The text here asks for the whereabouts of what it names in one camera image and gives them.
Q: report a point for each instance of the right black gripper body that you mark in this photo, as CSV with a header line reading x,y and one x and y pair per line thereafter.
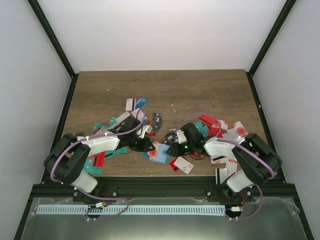
x,y
185,151

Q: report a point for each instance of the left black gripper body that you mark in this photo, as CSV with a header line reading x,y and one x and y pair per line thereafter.
x,y
137,146

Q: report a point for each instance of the white floral card front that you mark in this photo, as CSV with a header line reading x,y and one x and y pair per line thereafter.
x,y
182,164

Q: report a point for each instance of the white floral card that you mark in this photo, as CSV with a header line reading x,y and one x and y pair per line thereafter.
x,y
139,114
182,164

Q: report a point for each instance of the blue leather card holder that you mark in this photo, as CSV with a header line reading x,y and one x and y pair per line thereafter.
x,y
161,157

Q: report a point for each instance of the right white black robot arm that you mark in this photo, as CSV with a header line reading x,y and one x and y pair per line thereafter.
x,y
257,160

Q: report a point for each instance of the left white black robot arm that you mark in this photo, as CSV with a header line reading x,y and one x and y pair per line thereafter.
x,y
66,161

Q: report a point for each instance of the white striped card right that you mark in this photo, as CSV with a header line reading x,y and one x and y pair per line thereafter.
x,y
219,159

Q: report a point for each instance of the black VIP card upper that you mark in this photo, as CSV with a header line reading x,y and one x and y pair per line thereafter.
x,y
157,119

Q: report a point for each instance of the white card with black stripe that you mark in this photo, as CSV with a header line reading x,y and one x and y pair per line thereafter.
x,y
130,104

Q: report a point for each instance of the blue card top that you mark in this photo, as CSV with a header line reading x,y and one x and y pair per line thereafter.
x,y
140,102

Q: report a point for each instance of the white striped card edge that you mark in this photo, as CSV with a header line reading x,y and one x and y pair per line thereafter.
x,y
221,174

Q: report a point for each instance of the red card front left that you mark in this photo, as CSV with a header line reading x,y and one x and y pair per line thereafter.
x,y
98,160

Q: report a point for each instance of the white card red circles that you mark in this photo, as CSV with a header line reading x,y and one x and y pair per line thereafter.
x,y
239,129

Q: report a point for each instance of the teal card front left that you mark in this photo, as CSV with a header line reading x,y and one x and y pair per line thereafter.
x,y
89,168

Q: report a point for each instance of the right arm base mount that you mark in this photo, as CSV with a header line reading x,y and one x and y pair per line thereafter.
x,y
224,195

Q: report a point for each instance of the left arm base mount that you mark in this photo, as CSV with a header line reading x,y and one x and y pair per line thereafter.
x,y
101,191

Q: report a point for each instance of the light blue slotted cable duct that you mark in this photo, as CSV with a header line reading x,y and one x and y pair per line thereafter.
x,y
202,210

